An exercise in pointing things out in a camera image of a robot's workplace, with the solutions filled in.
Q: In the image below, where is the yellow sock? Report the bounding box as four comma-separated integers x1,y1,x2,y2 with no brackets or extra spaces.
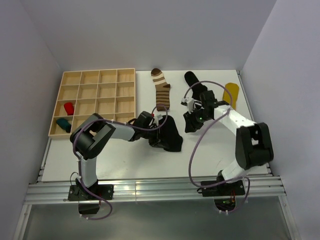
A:
222,82,240,110

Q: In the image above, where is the black sock with white stripes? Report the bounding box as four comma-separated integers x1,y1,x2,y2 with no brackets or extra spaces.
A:
184,71,208,101

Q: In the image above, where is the wooden compartment tray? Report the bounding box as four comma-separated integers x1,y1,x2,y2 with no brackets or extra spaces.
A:
48,68,136,140

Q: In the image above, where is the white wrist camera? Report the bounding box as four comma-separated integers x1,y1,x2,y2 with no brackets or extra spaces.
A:
151,113,163,124
180,97,202,113

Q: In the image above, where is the aluminium frame rail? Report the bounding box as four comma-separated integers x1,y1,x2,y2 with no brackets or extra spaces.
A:
23,175,286,205

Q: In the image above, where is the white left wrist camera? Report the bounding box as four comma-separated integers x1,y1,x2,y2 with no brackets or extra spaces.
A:
151,113,163,124

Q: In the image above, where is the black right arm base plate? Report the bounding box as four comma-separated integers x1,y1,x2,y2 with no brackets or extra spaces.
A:
197,180,246,197

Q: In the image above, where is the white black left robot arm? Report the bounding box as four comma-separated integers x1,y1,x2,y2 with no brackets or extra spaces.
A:
70,111,169,200

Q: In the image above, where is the green rolled sock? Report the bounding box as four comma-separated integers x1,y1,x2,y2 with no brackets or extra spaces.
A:
56,118,72,133

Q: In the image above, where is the brown striped sock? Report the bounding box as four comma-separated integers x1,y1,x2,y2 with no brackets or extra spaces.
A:
150,68,171,111

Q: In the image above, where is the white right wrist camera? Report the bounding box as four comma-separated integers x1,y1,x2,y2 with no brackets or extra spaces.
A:
180,97,202,113

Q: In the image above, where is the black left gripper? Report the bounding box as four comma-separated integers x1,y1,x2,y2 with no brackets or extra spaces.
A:
141,125,169,150

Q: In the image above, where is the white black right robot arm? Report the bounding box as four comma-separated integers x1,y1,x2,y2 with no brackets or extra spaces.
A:
181,90,274,195

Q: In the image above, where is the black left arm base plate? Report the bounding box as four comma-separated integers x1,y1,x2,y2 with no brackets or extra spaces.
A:
67,184,115,201

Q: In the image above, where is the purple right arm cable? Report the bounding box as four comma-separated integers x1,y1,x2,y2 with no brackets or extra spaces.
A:
183,80,251,215

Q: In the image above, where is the red rolled sock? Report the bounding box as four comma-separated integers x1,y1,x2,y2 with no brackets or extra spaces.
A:
63,102,75,116

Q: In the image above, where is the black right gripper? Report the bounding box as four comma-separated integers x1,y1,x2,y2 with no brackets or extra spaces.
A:
183,107,211,134

